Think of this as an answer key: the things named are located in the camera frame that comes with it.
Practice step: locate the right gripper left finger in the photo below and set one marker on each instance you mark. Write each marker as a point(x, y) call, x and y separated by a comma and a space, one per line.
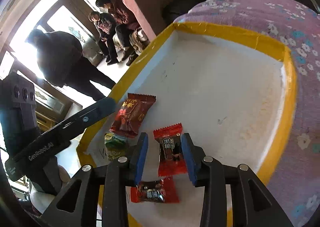
point(77, 203)

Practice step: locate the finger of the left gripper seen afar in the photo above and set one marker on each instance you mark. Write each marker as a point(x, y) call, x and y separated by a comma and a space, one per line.
point(64, 132)

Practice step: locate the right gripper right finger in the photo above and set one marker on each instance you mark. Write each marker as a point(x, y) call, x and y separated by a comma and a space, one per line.
point(252, 202)

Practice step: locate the green snack packet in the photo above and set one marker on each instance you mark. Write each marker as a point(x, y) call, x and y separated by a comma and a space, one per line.
point(115, 145)

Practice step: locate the maroon snack packet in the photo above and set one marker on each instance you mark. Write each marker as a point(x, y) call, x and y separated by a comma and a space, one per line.
point(131, 114)

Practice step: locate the red black candy packet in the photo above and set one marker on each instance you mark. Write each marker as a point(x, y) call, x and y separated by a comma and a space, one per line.
point(159, 191)

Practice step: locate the white gloved left hand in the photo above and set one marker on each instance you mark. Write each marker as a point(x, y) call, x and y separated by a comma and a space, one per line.
point(41, 200)

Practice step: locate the standing person in dark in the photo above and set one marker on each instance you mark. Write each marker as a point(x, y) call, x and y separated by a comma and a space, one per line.
point(61, 61)

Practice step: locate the yellow white foam box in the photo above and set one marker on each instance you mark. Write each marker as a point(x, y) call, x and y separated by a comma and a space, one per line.
point(223, 84)

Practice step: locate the seated person in plaid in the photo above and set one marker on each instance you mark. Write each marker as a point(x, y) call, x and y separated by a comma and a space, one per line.
point(106, 27)

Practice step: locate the seated person in red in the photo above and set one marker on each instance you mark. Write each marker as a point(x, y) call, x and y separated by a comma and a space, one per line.
point(126, 25)

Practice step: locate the purple floral tablecloth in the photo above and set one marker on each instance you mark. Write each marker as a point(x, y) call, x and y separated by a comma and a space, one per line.
point(291, 168)

